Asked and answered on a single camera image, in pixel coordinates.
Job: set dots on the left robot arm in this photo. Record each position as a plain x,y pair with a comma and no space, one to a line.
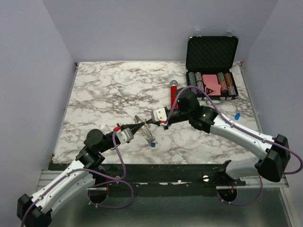
37,210

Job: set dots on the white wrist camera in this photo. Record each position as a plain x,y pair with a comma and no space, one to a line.
125,135
159,115

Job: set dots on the black poker chip case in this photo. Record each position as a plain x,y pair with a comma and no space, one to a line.
210,55

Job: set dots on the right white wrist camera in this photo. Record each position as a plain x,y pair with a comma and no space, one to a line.
159,115

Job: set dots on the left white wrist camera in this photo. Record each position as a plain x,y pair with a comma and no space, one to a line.
125,135

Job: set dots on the pink playing cards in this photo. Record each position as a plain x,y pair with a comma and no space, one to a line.
212,86

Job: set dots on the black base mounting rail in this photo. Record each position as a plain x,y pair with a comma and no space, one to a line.
164,180

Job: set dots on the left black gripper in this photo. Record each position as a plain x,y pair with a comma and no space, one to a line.
133,127

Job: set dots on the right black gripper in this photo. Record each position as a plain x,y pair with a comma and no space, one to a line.
150,121

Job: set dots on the red glitter microphone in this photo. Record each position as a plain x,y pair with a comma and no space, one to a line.
173,88

